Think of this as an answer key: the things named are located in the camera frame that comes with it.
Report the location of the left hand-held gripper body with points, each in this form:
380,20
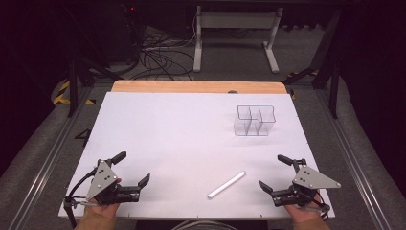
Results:
102,179

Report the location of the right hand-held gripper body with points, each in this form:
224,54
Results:
311,179

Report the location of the white tube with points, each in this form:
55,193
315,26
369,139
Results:
226,184

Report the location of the clear acrylic organizer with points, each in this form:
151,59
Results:
254,120

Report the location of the person's left hand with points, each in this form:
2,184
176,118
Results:
101,211

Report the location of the person's right hand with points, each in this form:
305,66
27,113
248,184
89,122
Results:
304,213

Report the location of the white table sheet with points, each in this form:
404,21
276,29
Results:
178,134

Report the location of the black metal stand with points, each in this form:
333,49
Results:
328,64
73,86

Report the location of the yellow black hazard tape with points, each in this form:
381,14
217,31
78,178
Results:
62,92

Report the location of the black box with red light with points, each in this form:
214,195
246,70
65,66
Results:
132,28

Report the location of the aluminium floor rail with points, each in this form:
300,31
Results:
351,159
44,163

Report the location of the white metal stand frame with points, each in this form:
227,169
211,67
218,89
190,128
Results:
236,20

